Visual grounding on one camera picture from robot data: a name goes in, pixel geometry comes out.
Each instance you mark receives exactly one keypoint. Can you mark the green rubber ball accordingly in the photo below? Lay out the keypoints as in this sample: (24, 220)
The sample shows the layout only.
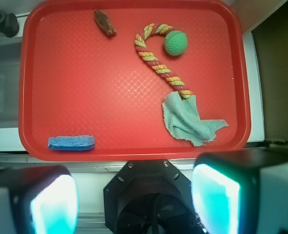
(176, 43)

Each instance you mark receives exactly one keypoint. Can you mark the red plastic tray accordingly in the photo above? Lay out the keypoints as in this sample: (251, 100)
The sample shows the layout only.
(75, 80)

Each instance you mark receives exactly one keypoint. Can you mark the blue sponge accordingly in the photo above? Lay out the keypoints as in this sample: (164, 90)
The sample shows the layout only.
(71, 143)

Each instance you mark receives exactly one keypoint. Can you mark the black octagonal mount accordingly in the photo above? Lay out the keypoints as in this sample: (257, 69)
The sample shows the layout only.
(150, 197)

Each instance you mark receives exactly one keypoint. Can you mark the dark clamp knob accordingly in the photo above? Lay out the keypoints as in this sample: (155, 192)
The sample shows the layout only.
(9, 25)

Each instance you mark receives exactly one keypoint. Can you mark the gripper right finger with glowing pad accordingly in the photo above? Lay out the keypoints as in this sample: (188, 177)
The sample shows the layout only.
(242, 192)

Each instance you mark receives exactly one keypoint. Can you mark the light green cloth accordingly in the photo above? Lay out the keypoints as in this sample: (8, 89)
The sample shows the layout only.
(182, 120)

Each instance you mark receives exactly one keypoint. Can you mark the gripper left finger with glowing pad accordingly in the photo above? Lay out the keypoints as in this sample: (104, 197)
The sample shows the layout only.
(38, 200)

